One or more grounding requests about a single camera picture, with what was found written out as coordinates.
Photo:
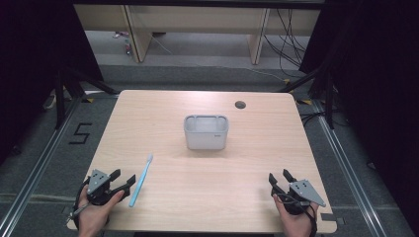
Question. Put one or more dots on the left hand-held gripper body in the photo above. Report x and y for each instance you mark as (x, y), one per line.
(97, 183)

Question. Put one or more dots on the pink small item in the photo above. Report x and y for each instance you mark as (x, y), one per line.
(120, 34)

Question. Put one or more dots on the light blue toothbrush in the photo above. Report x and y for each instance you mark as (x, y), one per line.
(141, 180)

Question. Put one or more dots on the person's left hand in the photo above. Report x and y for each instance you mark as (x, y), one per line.
(96, 214)

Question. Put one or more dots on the person's right hand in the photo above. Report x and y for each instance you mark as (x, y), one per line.
(296, 224)

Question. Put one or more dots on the black metal stand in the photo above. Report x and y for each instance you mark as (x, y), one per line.
(60, 98)
(328, 98)

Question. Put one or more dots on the small bottle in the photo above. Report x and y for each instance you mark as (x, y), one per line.
(127, 46)

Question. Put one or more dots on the metal floor rail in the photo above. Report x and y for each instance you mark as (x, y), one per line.
(36, 168)
(349, 171)

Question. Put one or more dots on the grey plastic container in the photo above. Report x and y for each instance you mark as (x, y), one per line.
(206, 132)

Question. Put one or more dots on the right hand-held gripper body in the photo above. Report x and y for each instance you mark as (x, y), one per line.
(300, 195)

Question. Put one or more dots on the black curtain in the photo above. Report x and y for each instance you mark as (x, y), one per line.
(36, 65)
(375, 98)

